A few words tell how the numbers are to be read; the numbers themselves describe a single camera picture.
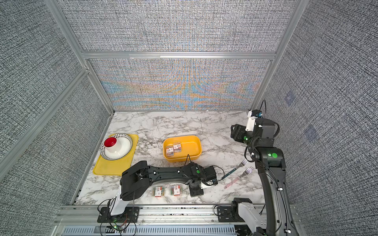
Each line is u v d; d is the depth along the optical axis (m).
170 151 0.95
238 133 0.59
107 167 0.90
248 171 0.88
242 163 0.90
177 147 0.95
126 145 0.98
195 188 0.71
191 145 0.98
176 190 0.80
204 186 0.71
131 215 0.73
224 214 0.73
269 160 0.43
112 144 0.96
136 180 0.51
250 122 0.59
